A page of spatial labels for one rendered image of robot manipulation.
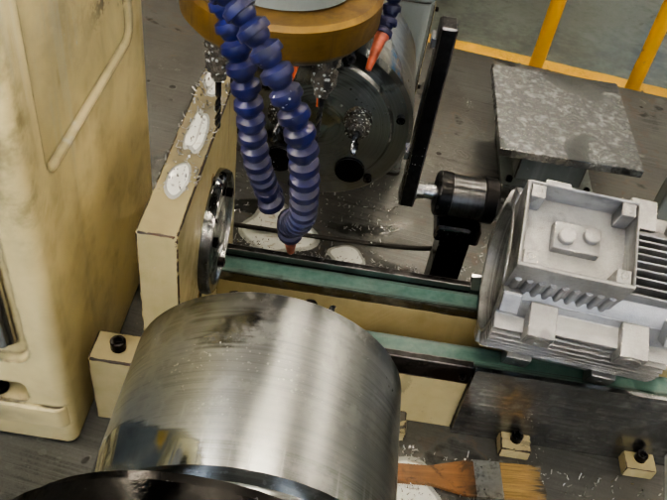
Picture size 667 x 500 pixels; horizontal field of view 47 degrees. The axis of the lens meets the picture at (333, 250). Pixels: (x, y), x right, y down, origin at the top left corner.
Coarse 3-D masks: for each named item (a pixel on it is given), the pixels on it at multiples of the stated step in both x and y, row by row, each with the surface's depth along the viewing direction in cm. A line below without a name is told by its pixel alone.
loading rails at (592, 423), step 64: (256, 256) 100; (384, 320) 101; (448, 320) 100; (448, 384) 93; (512, 384) 90; (576, 384) 90; (640, 384) 93; (512, 448) 96; (576, 448) 98; (640, 448) 97
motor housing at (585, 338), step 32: (512, 192) 91; (512, 224) 85; (640, 256) 82; (480, 288) 98; (640, 288) 81; (480, 320) 94; (512, 320) 84; (576, 320) 83; (608, 320) 83; (640, 320) 83; (544, 352) 87; (576, 352) 85; (608, 352) 84
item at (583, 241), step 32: (544, 192) 80; (576, 192) 81; (544, 224) 82; (576, 224) 82; (608, 224) 82; (512, 256) 80; (544, 256) 81; (576, 256) 81; (608, 256) 81; (512, 288) 82; (544, 288) 81; (576, 288) 79; (608, 288) 77
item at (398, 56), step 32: (384, 0) 106; (352, 64) 96; (384, 64) 96; (352, 96) 98; (384, 96) 98; (352, 128) 98; (384, 128) 101; (288, 160) 106; (320, 160) 106; (352, 160) 105; (384, 160) 105
